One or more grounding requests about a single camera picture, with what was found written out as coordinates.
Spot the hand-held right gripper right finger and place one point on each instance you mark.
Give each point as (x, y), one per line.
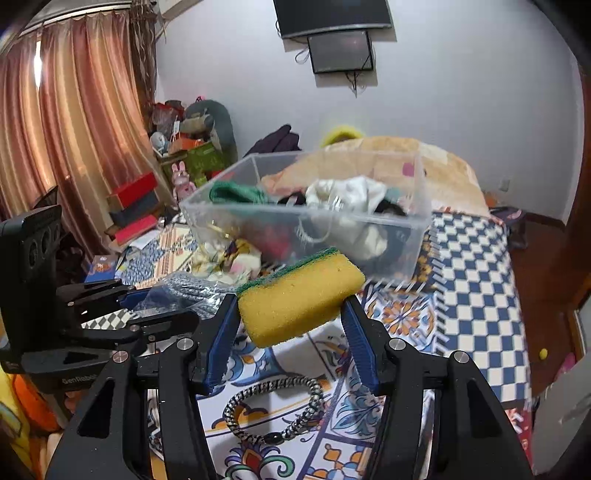
(360, 344)

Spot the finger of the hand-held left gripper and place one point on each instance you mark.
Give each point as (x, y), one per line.
(138, 295)
(161, 321)

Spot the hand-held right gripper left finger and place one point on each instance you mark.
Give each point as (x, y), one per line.
(220, 339)

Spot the yellow green sponge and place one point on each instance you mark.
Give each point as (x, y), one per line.
(295, 302)

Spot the clear plastic storage box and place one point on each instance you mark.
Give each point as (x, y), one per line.
(314, 221)

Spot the floral patterned cloth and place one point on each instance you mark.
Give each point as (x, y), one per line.
(231, 261)

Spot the stack of red boxes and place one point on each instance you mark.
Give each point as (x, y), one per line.
(136, 207)

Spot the patterned bed blanket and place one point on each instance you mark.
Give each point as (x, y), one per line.
(438, 295)

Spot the pink rabbit toy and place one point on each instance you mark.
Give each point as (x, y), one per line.
(182, 182)

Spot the green knitted cloth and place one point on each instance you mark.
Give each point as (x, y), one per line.
(238, 191)

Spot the white cloth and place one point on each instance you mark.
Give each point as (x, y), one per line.
(346, 194)

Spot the green gift bag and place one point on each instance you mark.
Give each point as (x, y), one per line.
(205, 159)

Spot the pink striped curtain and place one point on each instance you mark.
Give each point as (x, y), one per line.
(69, 115)

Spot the beige pillow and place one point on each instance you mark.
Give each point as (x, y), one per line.
(438, 170)

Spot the dark clothing heap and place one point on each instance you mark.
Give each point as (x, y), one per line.
(276, 141)

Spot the yellow plush toy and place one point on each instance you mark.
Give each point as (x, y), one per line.
(342, 133)

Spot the wall power socket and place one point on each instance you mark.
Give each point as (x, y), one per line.
(505, 184)

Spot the wall mounted television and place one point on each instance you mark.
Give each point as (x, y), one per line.
(332, 16)

